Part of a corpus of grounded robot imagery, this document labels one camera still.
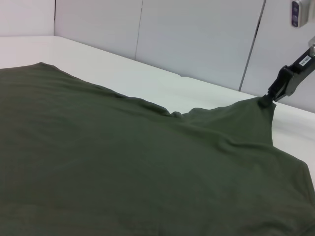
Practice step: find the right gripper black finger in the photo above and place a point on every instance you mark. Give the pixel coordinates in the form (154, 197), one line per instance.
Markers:
(265, 101)
(274, 101)

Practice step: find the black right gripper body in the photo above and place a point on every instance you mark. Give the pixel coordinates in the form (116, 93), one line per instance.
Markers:
(290, 78)

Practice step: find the dark green shirt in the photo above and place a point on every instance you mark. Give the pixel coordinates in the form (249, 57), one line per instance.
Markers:
(123, 159)

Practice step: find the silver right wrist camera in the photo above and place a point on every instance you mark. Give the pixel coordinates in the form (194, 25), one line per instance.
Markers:
(300, 12)

